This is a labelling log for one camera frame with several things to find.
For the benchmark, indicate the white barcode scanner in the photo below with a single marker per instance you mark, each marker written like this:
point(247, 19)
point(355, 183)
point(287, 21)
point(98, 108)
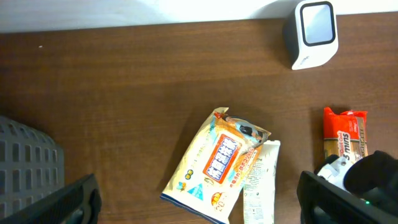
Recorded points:
point(310, 34)

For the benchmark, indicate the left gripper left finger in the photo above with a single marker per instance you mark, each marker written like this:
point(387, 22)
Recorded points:
point(79, 202)

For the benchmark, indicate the orange spaghetti pasta packet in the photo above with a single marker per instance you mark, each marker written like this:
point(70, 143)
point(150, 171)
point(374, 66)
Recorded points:
point(345, 134)

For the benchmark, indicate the grey plastic mesh basket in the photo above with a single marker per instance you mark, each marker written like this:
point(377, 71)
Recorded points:
point(32, 166)

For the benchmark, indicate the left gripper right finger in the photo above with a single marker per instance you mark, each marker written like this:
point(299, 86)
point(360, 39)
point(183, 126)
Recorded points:
point(323, 202)

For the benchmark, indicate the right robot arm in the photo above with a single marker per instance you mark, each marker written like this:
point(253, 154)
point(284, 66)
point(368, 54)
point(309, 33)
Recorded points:
point(372, 178)

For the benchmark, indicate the white tube with gold cap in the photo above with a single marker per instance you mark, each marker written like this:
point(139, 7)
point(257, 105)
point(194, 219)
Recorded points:
point(259, 188)

